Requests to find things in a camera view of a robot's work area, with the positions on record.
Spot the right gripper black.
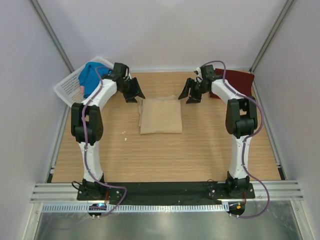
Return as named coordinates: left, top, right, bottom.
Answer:
left=178, top=78, right=208, bottom=105

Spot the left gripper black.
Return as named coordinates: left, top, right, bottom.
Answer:
left=118, top=77, right=145, bottom=103

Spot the beige t shirt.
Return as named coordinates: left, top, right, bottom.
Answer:
left=138, top=95, right=183, bottom=135

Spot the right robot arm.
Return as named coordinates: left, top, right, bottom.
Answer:
left=178, top=65, right=258, bottom=198

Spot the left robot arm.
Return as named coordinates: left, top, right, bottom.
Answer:
left=71, top=61, right=145, bottom=200

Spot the blue t shirt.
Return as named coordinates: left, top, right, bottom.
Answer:
left=78, top=61, right=113, bottom=99

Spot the pink garment in basket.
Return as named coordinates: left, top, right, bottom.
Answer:
left=80, top=86, right=85, bottom=94

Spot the folded dark red shirt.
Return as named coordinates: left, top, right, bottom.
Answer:
left=225, top=69, right=254, bottom=96

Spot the white plastic basket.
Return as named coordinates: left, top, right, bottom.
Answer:
left=54, top=64, right=117, bottom=109

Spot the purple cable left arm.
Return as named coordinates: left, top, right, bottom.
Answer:
left=81, top=65, right=128, bottom=221

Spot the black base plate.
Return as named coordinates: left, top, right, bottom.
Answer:
left=76, top=180, right=255, bottom=206

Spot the right aluminium frame post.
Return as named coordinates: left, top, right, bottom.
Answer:
left=249, top=0, right=297, bottom=74

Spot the slotted cable duct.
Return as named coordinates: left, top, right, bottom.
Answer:
left=41, top=202, right=229, bottom=214

